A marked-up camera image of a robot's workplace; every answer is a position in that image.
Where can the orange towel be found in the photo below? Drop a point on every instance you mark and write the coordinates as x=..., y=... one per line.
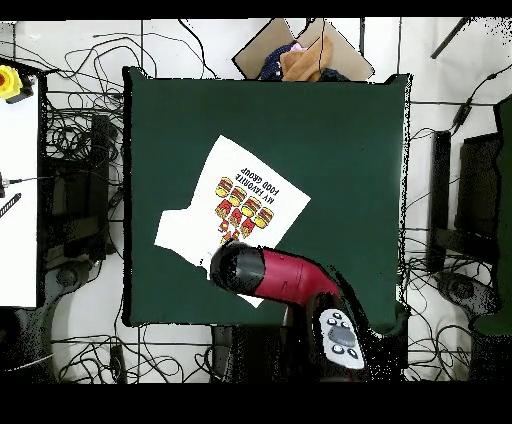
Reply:
x=308, y=60

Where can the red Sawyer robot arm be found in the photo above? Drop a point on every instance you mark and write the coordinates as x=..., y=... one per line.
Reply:
x=292, y=276

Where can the black power strip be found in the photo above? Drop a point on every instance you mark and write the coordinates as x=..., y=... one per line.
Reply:
x=118, y=364

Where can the blue dotted garment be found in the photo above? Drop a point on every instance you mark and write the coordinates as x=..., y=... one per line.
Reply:
x=274, y=64

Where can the black ribbed strip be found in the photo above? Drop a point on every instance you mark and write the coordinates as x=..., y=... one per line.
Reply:
x=10, y=204

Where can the white table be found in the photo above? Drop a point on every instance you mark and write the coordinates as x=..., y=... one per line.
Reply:
x=18, y=248

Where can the dark blue garment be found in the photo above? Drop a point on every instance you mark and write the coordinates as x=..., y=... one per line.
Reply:
x=334, y=75

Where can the dark green table cloth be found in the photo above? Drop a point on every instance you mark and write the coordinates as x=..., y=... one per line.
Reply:
x=340, y=140

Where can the black rod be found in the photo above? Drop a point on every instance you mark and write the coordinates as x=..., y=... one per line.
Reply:
x=450, y=38

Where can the cardboard box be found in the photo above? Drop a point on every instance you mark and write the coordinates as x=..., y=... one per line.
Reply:
x=256, y=52

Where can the yellow emergency stop button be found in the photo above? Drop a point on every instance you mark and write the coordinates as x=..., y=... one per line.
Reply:
x=10, y=84

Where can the white printed t-shirt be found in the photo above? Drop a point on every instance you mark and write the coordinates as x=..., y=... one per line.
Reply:
x=228, y=160

